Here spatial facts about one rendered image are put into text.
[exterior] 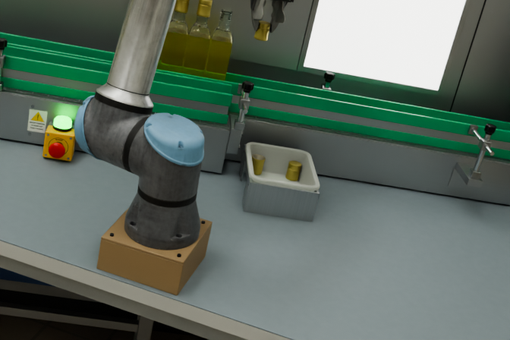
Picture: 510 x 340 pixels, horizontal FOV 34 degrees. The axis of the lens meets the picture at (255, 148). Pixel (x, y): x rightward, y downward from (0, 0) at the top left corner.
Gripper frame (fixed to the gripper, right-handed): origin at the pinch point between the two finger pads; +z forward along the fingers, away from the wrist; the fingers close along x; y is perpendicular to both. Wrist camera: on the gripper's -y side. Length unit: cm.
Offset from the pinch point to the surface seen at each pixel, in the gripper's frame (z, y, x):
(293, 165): 31.5, 15.7, 9.7
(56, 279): 46, 46, -52
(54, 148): 33, 9, -50
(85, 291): 46, 49, -47
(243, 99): 16.0, 11.7, -5.9
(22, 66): 18, -5, -58
